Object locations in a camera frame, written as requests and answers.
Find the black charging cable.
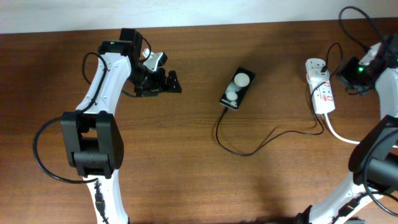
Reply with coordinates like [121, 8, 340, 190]
[215, 42, 343, 157]

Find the black smartphone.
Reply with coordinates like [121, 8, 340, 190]
[219, 67, 256, 110]

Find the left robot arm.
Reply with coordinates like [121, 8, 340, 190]
[61, 28, 182, 223]

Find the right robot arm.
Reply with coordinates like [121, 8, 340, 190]
[294, 34, 397, 224]

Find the white USB charger plug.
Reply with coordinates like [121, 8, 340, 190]
[307, 68, 330, 84]

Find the white power strip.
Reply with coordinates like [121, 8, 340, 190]
[305, 58, 336, 115]

